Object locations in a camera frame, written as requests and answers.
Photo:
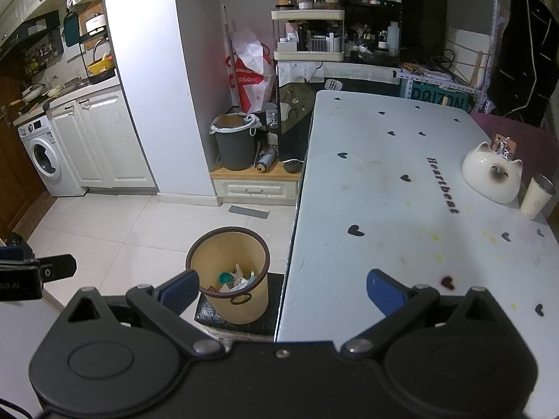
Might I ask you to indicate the white kitchen appliance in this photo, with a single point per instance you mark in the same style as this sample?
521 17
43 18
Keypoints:
96 24

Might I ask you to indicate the grey flat strip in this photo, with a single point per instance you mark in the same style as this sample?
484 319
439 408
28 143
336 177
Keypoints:
250 211

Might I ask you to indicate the teal round lid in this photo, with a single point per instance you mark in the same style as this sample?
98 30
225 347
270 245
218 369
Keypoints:
226 279

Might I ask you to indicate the black jacket white trim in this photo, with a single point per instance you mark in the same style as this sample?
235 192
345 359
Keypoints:
522 61

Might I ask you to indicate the white lower kitchen cabinets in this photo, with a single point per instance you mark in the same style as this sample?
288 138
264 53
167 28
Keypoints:
109 139

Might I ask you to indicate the copper key holder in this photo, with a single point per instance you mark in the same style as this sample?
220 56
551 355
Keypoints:
504 144

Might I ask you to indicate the beige trash bin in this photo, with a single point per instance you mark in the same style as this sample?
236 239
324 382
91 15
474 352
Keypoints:
240 305

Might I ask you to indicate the cream drawer unit wooden top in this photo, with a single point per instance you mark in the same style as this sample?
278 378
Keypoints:
257 190

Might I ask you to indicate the beige tumbler cup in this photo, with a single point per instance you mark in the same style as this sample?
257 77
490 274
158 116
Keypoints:
536 198

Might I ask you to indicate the grey bin white liner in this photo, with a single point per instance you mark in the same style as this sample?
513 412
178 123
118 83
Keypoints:
236 148

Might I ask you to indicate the cream two-tier organiser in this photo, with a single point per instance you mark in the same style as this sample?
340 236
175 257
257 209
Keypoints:
308 37

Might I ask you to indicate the black cabinet bear print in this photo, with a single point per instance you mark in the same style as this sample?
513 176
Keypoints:
295 126

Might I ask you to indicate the teal cutting board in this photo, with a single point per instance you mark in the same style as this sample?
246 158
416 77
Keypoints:
70 30

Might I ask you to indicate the teal letter sign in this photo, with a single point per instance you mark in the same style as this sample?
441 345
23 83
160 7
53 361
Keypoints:
441 96

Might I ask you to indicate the small black bowl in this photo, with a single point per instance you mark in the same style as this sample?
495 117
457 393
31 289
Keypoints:
292 167

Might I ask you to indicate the black cosmetics rack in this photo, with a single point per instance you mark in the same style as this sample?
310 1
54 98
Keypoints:
375 22

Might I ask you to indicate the white washing machine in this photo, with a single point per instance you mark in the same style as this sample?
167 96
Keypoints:
50 161

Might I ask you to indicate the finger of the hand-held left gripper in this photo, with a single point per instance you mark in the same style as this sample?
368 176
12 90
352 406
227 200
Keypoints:
59 267

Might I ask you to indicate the silver spray can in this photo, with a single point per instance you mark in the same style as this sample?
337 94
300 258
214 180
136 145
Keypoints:
265 160

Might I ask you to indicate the maroon chair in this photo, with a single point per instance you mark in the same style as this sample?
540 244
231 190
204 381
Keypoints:
533 139

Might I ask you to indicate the light blue plastic wrapper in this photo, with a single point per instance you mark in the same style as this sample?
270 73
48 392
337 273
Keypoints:
251 276

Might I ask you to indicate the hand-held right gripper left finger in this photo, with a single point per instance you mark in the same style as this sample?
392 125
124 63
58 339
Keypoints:
179 290

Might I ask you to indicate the white metal shelf rack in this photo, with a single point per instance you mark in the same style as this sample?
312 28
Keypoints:
495 43

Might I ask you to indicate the white heart-print table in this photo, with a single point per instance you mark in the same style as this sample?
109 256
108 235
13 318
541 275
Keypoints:
393 183

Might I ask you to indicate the red white shopping bag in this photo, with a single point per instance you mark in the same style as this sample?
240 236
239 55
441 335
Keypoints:
253 78

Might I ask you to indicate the yellow pot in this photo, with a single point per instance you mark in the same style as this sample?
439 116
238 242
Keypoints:
101 67

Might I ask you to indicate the white cat-shaped ceramic holder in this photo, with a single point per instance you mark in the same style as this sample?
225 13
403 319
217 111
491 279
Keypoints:
489 174

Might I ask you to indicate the white plastic bottle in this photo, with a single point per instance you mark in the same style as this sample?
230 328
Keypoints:
393 39

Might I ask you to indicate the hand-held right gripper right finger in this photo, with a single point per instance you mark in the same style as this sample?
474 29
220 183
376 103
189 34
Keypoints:
384 290

